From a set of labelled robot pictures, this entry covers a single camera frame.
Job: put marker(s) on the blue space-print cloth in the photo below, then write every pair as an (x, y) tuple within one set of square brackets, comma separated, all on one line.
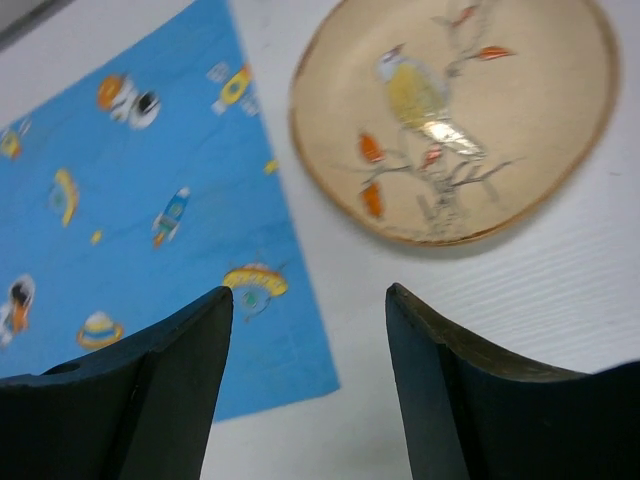
[(138, 188)]

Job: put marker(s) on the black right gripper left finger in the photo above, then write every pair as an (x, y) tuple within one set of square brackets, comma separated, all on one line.
[(141, 408)]

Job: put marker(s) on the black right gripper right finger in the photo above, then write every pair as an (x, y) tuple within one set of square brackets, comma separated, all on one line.
[(472, 409)]

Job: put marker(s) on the beige bird-pattern plate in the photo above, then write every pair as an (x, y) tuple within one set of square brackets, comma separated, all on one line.
[(442, 122)]

